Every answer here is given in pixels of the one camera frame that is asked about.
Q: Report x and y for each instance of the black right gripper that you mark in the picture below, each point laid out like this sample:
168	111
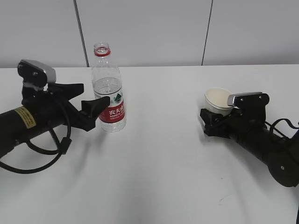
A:
236	125

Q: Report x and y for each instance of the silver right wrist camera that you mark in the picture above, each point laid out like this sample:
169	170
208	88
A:
250	103

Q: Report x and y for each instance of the white paper cup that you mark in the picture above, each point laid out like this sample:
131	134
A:
216	100

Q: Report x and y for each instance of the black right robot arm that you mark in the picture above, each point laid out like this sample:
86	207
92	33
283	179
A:
279	154

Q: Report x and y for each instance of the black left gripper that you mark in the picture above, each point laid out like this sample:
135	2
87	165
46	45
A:
52	107

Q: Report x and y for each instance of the clear plastic water bottle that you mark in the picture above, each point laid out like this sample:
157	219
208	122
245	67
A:
106	81

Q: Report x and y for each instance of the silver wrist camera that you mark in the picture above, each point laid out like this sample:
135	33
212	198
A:
36	73
250	103

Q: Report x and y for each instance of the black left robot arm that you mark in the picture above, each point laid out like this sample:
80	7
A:
18	126

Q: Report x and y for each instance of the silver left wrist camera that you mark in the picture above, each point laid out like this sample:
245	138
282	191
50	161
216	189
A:
36	73

